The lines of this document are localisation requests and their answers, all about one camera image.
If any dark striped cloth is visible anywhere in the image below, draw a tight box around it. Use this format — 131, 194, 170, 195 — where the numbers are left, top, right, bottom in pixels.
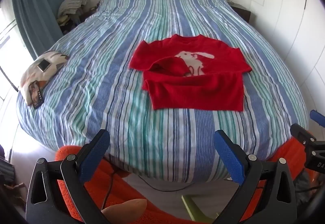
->
0, 145, 16, 189

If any dark wooden nightstand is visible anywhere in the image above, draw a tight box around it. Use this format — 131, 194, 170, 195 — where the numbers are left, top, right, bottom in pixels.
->
227, 0, 252, 23

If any light green object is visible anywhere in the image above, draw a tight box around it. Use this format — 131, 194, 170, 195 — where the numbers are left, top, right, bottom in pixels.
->
181, 195, 216, 222

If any blue curtain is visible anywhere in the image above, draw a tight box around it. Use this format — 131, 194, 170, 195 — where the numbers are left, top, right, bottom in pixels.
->
10, 0, 73, 61

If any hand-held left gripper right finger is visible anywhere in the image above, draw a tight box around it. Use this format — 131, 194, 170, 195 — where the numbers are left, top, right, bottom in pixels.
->
213, 130, 297, 224

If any orange fluffy cloth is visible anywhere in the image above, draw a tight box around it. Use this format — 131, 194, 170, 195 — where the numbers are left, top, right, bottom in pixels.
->
54, 137, 316, 224

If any pile of checked clothes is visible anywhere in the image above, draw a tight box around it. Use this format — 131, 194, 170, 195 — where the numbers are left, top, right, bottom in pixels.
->
58, 0, 90, 17

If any tan rounded object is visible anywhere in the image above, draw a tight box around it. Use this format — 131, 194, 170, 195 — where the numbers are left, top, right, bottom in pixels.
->
101, 199, 148, 219

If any red sweater with rabbit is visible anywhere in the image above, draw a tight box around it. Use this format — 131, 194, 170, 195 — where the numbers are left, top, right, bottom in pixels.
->
129, 34, 252, 112

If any white wardrobe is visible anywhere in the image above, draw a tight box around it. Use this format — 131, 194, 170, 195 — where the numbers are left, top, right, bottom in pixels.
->
250, 0, 325, 113

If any black cable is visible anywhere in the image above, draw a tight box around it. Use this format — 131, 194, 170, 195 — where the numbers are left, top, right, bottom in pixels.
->
102, 169, 236, 212

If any patterned pillow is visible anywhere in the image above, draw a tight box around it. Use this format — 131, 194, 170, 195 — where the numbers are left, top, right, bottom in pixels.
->
20, 51, 71, 106

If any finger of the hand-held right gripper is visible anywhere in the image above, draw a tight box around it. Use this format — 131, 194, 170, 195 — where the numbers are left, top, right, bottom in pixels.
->
310, 109, 325, 126
290, 123, 317, 147

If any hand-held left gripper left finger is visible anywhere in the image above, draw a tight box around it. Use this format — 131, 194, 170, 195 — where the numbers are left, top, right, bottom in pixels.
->
25, 129, 111, 224

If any striped bedspread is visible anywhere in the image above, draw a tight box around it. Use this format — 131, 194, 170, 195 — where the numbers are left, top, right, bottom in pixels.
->
16, 0, 310, 185

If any black smartphone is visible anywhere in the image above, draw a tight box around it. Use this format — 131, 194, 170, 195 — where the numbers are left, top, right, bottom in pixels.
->
28, 80, 45, 109

